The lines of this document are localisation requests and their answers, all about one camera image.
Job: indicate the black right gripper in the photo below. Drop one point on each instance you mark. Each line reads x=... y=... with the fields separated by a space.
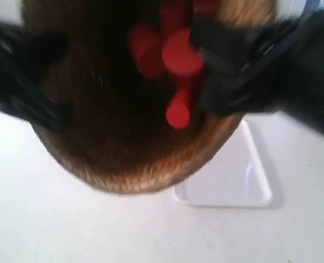
x=239 y=83

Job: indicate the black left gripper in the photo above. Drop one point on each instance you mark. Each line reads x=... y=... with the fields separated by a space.
x=25 y=58

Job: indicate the brown woven wicker basket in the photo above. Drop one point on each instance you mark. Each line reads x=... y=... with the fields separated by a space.
x=117 y=139

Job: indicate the red cylindrical blocks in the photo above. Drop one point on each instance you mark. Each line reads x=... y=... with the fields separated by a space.
x=179 y=56

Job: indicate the white rectangular plastic tray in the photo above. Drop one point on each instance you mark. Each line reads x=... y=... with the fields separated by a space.
x=234 y=177

